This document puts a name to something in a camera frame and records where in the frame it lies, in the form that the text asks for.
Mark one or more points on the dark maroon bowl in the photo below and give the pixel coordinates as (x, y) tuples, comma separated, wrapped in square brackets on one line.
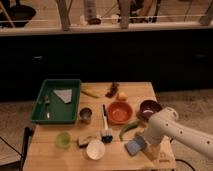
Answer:
[(148, 107)]

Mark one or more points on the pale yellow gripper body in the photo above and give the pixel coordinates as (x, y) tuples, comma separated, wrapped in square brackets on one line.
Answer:
[(150, 150)]

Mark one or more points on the small metal cup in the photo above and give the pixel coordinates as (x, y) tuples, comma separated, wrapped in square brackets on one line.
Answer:
[(85, 115)]

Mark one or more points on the black clamp stand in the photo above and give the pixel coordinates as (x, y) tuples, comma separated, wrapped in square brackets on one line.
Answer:
[(28, 133)]

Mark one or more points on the blue sponge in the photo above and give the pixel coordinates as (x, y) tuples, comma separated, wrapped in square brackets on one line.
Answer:
[(135, 145)]

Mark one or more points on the small orange fruit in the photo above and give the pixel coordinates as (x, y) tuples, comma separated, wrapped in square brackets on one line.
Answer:
[(121, 96)]

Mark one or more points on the green plastic tray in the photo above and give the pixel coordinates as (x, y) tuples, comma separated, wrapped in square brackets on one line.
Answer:
[(60, 113)]

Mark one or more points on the yellow banana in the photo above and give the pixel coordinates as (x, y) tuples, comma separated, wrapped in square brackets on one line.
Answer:
[(90, 93)]

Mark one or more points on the grey folded cloth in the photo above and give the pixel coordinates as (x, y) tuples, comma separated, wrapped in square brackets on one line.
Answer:
[(65, 95)]

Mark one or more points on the metal spoon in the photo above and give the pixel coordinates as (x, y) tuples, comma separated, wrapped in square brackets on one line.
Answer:
[(47, 103)]

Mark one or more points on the dark red toy food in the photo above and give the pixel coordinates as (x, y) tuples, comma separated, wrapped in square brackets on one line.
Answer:
[(113, 90)]

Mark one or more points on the brown block sponge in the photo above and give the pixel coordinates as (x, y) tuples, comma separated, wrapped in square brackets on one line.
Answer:
[(83, 141)]

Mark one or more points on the green plastic cup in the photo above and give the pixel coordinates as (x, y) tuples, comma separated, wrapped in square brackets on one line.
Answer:
[(63, 140)]

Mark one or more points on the orange bowl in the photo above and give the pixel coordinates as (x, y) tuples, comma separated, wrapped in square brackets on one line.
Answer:
[(119, 112)]

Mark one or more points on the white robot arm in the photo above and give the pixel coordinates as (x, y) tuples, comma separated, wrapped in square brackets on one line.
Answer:
[(164, 123)]

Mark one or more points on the green chili pepper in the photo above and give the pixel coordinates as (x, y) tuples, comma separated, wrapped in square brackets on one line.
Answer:
[(127, 128)]

